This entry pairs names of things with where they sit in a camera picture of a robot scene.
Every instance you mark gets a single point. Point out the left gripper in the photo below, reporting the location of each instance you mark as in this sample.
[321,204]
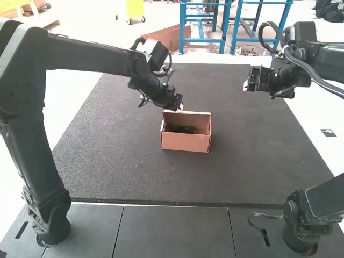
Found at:
[170,99]

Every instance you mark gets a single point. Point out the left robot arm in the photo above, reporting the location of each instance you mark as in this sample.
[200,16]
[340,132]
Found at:
[27,107]

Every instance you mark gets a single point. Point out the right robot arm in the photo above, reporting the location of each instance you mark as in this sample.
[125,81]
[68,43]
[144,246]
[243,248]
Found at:
[328,56]

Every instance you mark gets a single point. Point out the black label card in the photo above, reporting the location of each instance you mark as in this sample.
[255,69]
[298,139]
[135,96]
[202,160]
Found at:
[329,132]

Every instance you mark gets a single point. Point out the open brown crate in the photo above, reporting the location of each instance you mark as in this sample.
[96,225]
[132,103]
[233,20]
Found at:
[164,36]

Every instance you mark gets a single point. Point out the cardboard box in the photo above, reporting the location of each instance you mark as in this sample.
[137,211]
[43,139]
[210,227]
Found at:
[185,142]

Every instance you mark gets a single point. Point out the dark base panel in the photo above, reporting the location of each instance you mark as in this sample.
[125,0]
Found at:
[174,233]
[250,244]
[88,228]

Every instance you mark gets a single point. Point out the black mat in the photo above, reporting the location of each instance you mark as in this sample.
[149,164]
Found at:
[242,161]

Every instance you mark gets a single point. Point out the yellow cart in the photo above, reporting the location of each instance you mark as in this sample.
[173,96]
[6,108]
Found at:
[134,8]

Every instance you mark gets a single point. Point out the black square fan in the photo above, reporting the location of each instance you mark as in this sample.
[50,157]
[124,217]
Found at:
[185,129]

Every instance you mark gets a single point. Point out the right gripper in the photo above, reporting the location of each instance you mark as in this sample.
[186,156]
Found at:
[264,79]

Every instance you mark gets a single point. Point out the blue metal frame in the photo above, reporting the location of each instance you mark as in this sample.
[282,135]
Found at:
[258,40]
[204,41]

